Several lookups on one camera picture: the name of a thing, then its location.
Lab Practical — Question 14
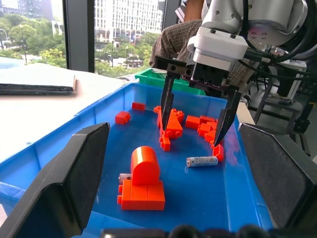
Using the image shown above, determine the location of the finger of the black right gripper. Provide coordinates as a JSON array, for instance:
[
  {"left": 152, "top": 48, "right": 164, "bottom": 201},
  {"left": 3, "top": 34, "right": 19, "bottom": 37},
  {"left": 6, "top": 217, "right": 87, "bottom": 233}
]
[
  {"left": 213, "top": 89, "right": 243, "bottom": 147},
  {"left": 160, "top": 75, "right": 175, "bottom": 132}
]

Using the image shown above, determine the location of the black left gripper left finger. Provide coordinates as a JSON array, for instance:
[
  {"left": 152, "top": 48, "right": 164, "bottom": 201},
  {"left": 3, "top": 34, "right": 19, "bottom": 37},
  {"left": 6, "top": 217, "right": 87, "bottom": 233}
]
[{"left": 0, "top": 122, "right": 110, "bottom": 238}]

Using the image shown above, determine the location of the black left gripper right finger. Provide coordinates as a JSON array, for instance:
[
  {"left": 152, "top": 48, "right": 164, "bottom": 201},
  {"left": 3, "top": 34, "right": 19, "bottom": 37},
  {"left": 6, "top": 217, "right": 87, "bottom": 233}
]
[{"left": 238, "top": 122, "right": 317, "bottom": 230}]

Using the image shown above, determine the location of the green plastic bin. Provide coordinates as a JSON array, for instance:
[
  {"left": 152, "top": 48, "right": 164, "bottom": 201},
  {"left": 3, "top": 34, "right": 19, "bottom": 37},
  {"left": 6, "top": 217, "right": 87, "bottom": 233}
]
[{"left": 135, "top": 67, "right": 207, "bottom": 96}]

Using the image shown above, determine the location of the blue plastic bin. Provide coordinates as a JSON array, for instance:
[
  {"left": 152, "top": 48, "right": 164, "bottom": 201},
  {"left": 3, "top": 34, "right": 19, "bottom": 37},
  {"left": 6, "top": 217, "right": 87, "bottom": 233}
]
[{"left": 0, "top": 82, "right": 274, "bottom": 238}]

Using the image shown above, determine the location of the orange studded brick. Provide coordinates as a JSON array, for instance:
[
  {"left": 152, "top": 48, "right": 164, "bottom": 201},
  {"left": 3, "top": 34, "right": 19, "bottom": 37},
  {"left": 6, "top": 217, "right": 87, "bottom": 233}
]
[{"left": 170, "top": 108, "right": 185, "bottom": 124}]

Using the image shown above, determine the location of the orange tall brick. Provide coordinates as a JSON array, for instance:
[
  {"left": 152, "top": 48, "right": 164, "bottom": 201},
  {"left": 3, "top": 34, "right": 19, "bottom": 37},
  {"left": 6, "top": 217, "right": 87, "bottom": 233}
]
[{"left": 153, "top": 106, "right": 163, "bottom": 130}]

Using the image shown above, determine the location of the orange flat brick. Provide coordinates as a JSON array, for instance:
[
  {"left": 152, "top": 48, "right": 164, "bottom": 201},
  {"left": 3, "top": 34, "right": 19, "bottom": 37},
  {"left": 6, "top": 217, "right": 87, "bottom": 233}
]
[{"left": 200, "top": 115, "right": 218, "bottom": 124}]

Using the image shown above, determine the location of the orange sloped brick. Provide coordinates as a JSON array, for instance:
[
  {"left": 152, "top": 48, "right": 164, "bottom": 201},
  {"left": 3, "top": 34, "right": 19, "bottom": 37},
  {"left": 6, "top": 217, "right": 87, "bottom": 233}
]
[{"left": 162, "top": 115, "right": 184, "bottom": 139}]

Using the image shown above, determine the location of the orange brick pile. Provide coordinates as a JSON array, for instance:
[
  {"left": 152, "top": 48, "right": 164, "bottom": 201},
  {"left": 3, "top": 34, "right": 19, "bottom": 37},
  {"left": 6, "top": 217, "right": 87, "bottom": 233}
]
[{"left": 197, "top": 120, "right": 219, "bottom": 145}]

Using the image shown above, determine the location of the orange rectangular brick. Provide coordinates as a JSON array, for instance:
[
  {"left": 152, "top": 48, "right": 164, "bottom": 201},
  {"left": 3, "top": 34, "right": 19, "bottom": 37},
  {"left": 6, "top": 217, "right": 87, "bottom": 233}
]
[{"left": 185, "top": 115, "right": 201, "bottom": 130}]

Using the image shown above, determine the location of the orange hollow brick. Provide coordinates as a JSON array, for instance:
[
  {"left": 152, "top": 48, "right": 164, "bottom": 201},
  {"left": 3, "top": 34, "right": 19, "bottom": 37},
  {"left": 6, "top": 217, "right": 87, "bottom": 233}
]
[{"left": 212, "top": 144, "right": 225, "bottom": 162}]

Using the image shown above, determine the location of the small orange brick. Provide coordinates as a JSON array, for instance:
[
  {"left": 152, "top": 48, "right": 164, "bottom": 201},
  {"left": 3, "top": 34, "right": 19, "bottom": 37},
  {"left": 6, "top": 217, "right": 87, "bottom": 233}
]
[{"left": 158, "top": 135, "right": 172, "bottom": 152}]

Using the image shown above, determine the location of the orange square brick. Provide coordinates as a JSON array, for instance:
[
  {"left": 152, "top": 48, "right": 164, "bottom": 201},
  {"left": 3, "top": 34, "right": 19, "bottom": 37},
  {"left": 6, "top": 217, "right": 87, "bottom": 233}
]
[{"left": 114, "top": 111, "right": 131, "bottom": 125}]

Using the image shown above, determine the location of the person in plaid shirt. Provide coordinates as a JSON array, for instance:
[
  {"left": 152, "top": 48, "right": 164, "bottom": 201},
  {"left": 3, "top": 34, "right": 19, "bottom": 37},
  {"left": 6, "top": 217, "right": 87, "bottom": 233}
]
[{"left": 149, "top": 0, "right": 264, "bottom": 100}]

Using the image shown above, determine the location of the grey metal stool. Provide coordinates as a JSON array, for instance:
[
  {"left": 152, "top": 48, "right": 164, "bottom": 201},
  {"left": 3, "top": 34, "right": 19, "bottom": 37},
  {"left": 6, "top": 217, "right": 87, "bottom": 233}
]
[{"left": 253, "top": 95, "right": 304, "bottom": 141}]

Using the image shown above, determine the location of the white AA battery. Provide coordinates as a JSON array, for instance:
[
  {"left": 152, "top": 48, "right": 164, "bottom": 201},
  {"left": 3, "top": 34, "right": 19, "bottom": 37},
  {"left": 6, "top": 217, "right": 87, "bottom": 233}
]
[
  {"left": 186, "top": 156, "right": 219, "bottom": 168},
  {"left": 118, "top": 173, "right": 133, "bottom": 185}
]

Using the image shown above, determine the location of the orange rounded block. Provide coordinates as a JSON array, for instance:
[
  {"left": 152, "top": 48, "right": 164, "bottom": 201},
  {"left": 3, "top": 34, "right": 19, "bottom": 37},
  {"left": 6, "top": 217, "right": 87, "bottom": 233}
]
[{"left": 130, "top": 146, "right": 160, "bottom": 186}]

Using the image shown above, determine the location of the dark window pillar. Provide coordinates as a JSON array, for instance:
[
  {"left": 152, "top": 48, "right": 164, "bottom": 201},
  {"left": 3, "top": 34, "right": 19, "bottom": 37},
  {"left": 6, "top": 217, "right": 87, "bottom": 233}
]
[
  {"left": 62, "top": 0, "right": 96, "bottom": 73},
  {"left": 161, "top": 0, "right": 183, "bottom": 31}
]

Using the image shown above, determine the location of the orange flat brick base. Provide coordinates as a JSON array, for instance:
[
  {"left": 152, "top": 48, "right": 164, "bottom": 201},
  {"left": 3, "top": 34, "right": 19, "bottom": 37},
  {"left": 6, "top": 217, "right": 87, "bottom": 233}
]
[{"left": 117, "top": 178, "right": 166, "bottom": 211}]

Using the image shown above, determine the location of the black flat board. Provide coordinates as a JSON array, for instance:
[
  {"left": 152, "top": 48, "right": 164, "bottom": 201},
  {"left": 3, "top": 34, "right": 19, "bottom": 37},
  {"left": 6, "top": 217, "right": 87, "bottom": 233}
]
[{"left": 0, "top": 74, "right": 77, "bottom": 96}]

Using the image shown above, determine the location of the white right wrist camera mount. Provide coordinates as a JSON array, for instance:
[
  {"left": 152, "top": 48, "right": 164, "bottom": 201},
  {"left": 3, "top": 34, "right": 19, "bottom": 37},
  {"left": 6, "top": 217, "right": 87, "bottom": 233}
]
[{"left": 187, "top": 26, "right": 249, "bottom": 72}]

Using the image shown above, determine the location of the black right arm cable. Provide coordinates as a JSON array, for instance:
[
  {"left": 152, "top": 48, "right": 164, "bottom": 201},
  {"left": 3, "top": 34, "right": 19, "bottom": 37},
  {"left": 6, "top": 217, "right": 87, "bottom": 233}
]
[{"left": 237, "top": 0, "right": 317, "bottom": 81}]

